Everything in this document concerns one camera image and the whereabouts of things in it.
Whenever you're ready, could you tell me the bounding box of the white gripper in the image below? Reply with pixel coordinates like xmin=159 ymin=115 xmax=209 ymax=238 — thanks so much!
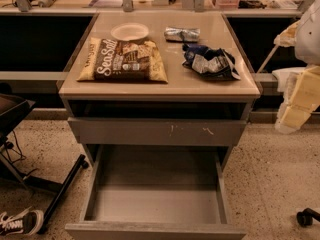
xmin=274 ymin=21 xmax=320 ymax=134

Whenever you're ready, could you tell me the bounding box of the blue chip bag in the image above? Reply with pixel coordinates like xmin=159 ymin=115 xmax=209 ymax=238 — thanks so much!
xmin=182 ymin=43 xmax=241 ymax=81

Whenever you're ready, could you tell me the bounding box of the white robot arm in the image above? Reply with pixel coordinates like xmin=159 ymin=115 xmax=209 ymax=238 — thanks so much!
xmin=275 ymin=0 xmax=320 ymax=134

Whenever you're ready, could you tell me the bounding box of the grey drawer cabinet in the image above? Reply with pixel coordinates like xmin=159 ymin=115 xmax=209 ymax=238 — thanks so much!
xmin=59 ymin=10 xmax=260 ymax=164

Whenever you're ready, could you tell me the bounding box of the open grey middle drawer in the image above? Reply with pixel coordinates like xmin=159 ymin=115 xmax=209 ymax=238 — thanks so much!
xmin=66 ymin=145 xmax=245 ymax=240

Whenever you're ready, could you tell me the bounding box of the sea salt cracker bag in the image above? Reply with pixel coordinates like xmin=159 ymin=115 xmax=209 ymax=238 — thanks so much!
xmin=78 ymin=38 xmax=168 ymax=83

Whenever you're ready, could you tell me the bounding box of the closed grey top drawer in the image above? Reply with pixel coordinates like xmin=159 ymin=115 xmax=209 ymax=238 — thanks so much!
xmin=68 ymin=117 xmax=246 ymax=146

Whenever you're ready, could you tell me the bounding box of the white curved base cover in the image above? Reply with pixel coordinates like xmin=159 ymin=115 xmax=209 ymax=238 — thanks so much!
xmin=272 ymin=67 xmax=304 ymax=93

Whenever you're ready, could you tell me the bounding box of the white stick with black tip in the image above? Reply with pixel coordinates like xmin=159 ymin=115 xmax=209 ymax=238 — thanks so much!
xmin=256 ymin=45 xmax=279 ymax=73

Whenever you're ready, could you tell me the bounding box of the black caster wheel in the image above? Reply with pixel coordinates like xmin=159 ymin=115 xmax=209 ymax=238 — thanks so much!
xmin=296 ymin=208 xmax=320 ymax=227

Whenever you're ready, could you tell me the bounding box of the silver foil snack wrapper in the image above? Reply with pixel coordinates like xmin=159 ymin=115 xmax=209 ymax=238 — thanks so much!
xmin=164 ymin=27 xmax=200 ymax=43

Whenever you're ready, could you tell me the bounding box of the black rolling stand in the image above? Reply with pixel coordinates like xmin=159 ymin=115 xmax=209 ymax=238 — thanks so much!
xmin=0 ymin=93 xmax=90 ymax=235

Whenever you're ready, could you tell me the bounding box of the black white sneaker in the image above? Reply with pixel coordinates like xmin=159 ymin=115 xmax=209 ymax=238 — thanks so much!
xmin=0 ymin=208 xmax=44 ymax=236

